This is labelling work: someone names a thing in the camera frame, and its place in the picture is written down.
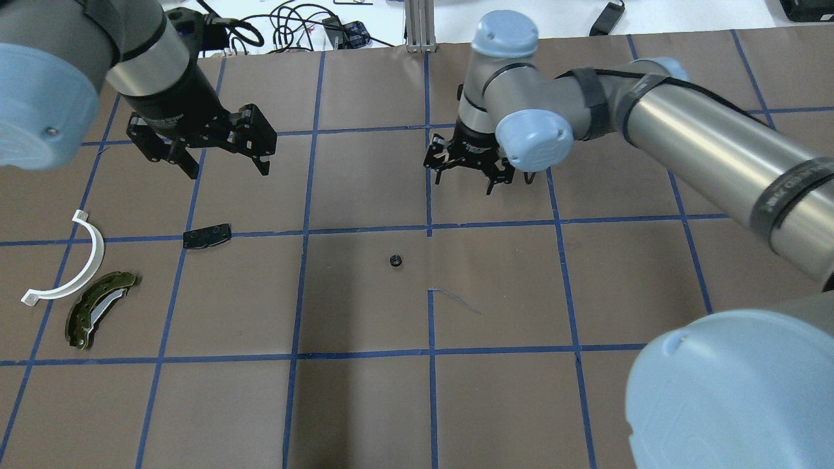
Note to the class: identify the black brake pad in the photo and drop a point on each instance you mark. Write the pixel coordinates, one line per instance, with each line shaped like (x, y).
(206, 237)

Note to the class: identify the black power adapter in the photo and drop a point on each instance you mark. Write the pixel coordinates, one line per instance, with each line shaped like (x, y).
(608, 18)

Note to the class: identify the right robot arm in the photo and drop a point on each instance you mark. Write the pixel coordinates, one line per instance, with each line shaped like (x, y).
(543, 296)

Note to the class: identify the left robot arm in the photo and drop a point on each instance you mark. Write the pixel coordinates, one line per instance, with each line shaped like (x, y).
(57, 55)

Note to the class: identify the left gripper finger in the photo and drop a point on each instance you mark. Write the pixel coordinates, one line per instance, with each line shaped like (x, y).
(250, 134)
(156, 149)

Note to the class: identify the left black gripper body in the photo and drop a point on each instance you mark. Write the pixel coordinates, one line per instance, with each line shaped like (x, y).
(171, 96)

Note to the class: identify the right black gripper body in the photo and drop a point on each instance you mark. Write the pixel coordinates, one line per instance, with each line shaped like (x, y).
(474, 139)

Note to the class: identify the green brake shoe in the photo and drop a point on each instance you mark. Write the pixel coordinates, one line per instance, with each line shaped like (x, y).
(93, 304)

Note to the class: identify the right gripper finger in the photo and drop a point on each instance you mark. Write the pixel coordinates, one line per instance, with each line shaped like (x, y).
(498, 171)
(438, 157)

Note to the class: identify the aluminium frame post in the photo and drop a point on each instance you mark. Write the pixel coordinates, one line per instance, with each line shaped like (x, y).
(420, 34)

